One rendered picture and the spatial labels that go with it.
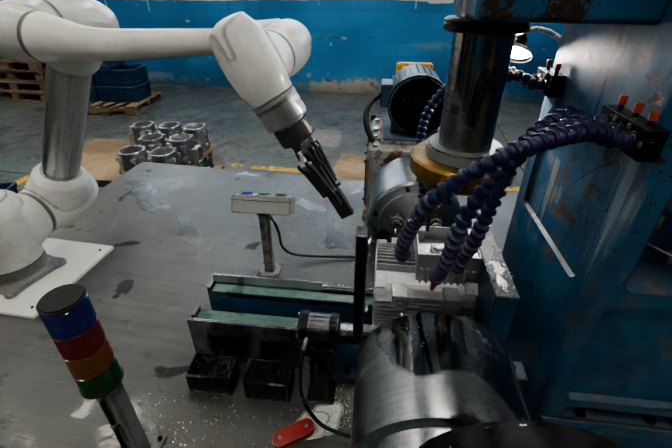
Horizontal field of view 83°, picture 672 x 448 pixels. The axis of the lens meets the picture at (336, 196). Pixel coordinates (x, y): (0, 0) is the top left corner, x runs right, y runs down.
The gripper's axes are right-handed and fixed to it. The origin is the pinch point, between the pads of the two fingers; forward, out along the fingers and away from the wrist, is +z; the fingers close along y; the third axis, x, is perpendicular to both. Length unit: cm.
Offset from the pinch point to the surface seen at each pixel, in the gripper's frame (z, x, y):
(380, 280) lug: 13.3, -3.3, -12.6
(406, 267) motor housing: 14.8, -8.3, -9.6
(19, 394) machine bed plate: -1, 79, -27
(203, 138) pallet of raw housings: -6, 154, 211
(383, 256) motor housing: 11.6, -4.7, -7.7
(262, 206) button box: -0.5, 27.1, 17.5
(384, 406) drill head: 9.5, -6.2, -41.2
